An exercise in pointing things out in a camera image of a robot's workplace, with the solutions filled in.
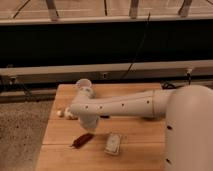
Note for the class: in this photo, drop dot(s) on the red chili pepper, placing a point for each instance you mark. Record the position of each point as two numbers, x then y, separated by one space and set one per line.
82 140

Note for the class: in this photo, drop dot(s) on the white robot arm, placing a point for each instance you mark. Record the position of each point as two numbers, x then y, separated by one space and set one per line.
189 120

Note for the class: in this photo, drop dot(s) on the white sponge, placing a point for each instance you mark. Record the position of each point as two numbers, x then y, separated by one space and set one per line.
113 142

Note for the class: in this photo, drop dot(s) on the white plastic cup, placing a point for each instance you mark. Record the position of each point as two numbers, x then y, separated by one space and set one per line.
83 83

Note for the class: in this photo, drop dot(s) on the wooden table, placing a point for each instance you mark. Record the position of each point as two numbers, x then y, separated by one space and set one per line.
141 148

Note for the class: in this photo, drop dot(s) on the metal rail beam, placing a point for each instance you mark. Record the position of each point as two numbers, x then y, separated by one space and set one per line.
115 71

